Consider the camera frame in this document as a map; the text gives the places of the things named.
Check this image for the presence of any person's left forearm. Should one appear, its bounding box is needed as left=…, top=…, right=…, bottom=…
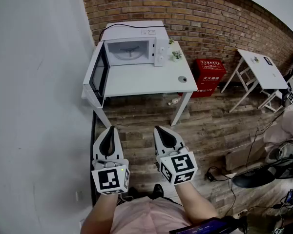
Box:
left=81, top=193, right=120, bottom=234

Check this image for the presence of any white folding table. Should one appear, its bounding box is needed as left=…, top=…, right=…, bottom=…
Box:
left=220, top=48, right=290, bottom=114

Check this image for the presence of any person's pink clothing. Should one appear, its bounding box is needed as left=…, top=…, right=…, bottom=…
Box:
left=109, top=195, right=194, bottom=234

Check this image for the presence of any white microwave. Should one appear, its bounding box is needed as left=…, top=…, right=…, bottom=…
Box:
left=82, top=20, right=169, bottom=108

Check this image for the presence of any person's black shoe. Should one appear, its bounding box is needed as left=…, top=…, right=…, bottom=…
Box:
left=151, top=183, right=165, bottom=200
left=127, top=187, right=140, bottom=200

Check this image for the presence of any black power adapter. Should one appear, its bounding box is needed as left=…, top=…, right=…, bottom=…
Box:
left=205, top=166, right=219, bottom=182

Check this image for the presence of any pink fabric heap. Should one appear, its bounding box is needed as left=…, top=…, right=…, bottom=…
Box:
left=263, top=105, right=293, bottom=154

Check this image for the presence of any grey sneaker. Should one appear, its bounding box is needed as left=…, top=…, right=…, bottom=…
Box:
left=266, top=142, right=293, bottom=167

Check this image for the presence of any white power strip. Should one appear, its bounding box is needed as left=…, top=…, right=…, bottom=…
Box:
left=234, top=209, right=249, bottom=219

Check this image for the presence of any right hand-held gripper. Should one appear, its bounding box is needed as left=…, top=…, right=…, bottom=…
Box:
left=153, top=126, right=199, bottom=186

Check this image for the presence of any black round base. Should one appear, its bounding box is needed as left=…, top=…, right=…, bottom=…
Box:
left=232, top=169, right=277, bottom=189

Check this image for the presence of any long black floor cable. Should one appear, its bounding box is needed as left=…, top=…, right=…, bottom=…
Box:
left=244, top=110, right=285, bottom=174

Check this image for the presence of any dark tablet screen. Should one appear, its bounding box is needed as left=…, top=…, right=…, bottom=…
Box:
left=168, top=216, right=232, bottom=234

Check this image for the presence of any black power cable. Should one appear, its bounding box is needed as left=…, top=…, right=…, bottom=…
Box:
left=99, top=24, right=167, bottom=41

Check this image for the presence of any blue electronic device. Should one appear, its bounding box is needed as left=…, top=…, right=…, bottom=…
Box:
left=284, top=188, right=293, bottom=205

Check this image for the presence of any red fire equipment box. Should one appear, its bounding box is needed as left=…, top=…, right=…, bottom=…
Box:
left=178, top=58, right=228, bottom=98

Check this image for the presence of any glass turntable plate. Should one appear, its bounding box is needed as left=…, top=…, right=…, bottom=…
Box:
left=114, top=48, right=143, bottom=61

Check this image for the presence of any person's right forearm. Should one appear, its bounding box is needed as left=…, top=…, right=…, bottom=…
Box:
left=173, top=182, right=220, bottom=226

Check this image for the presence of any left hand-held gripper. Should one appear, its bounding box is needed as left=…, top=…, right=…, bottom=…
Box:
left=91, top=126, right=131, bottom=195

